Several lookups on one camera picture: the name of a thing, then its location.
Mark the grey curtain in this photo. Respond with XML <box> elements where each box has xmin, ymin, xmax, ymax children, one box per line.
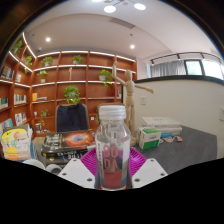
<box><xmin>150</xmin><ymin>59</ymin><xmax>187</xmax><ymax>78</ymax></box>

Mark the stack of colourful books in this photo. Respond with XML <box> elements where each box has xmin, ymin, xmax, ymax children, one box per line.
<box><xmin>0</xmin><ymin>123</ymin><xmax>34</xmax><ymax>162</ymax></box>

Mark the wooden artist mannequin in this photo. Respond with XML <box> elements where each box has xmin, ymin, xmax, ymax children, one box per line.
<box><xmin>111</xmin><ymin>60</ymin><xmax>155</xmax><ymax>148</ymax></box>

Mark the ceiling air vent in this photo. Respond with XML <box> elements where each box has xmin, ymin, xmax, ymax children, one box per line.
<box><xmin>108</xmin><ymin>17</ymin><xmax>136</xmax><ymax>29</ymax></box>

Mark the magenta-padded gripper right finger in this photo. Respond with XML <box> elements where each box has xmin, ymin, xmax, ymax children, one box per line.
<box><xmin>128</xmin><ymin>147</ymin><xmax>169</xmax><ymax>189</ymax></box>

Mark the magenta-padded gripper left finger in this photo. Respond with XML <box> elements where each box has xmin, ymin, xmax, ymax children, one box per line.
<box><xmin>57</xmin><ymin>148</ymin><xmax>100</xmax><ymax>190</ymax></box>

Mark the clear plastic drink bottle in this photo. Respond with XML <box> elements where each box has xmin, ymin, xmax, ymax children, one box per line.
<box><xmin>95</xmin><ymin>103</ymin><xmax>132</xmax><ymax>191</ymax></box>

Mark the branched ceiling lamp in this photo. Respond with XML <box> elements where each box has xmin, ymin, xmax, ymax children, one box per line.
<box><xmin>91</xmin><ymin>0</ymin><xmax>148</xmax><ymax>14</ymax></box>

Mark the stack of dark books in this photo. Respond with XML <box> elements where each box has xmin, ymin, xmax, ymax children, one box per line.
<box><xmin>40</xmin><ymin>129</ymin><xmax>98</xmax><ymax>166</ymax></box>

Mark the dark office chair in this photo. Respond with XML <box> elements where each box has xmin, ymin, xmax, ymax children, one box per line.
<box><xmin>54</xmin><ymin>103</ymin><xmax>92</xmax><ymax>134</ymax></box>

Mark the wooden shelf unit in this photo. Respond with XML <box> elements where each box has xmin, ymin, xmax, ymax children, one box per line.
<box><xmin>0</xmin><ymin>31</ymin><xmax>138</xmax><ymax>138</ymax></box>

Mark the window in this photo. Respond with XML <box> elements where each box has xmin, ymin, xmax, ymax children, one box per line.
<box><xmin>184</xmin><ymin>59</ymin><xmax>224</xmax><ymax>81</ymax></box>

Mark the black ceiling track rail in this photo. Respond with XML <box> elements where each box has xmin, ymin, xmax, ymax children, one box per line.
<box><xmin>149</xmin><ymin>52</ymin><xmax>221</xmax><ymax>65</ymax></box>

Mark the stack of flat white boxes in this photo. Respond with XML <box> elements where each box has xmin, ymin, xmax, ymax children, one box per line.
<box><xmin>141</xmin><ymin>116</ymin><xmax>184</xmax><ymax>138</ymax></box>

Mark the green white box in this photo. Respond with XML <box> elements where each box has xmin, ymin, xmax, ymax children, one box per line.
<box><xmin>137</xmin><ymin>127</ymin><xmax>162</xmax><ymax>151</ymax></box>

